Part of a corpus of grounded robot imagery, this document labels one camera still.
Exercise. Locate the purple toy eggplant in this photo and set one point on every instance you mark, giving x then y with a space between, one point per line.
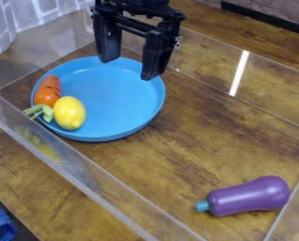
264 194

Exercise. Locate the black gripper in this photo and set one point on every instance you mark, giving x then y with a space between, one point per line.
147 18

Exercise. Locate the blue object at corner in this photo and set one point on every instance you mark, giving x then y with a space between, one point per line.
7 227

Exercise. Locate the yellow toy lemon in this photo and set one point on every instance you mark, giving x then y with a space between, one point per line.
69 113

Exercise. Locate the white curtain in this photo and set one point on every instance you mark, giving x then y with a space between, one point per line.
24 14

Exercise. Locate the blue round tray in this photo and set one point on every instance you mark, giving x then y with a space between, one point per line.
121 102

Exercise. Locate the dark baseboard strip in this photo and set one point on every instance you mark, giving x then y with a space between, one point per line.
262 17

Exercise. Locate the orange toy carrot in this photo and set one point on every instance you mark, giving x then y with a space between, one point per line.
45 96

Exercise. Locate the clear acrylic enclosure wall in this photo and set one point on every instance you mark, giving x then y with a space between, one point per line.
226 131

